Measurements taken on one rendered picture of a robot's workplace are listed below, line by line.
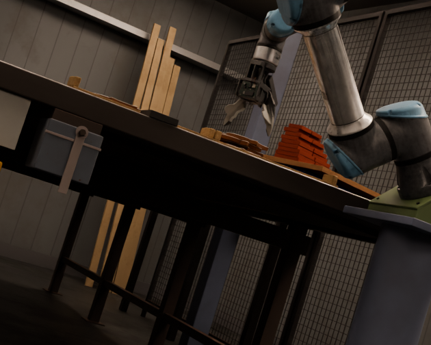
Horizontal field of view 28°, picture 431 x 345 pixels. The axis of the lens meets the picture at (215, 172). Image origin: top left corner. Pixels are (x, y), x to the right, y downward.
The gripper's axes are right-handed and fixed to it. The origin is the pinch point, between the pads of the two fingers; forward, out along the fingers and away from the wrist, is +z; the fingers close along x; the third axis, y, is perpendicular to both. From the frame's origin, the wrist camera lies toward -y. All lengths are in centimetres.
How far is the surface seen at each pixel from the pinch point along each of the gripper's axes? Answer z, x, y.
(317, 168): -2, 0, -57
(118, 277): 86, -313, -423
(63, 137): 21, -11, 63
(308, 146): -14, -22, -91
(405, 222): 15, 57, 17
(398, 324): 39, 60, 7
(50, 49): -92, -427, -372
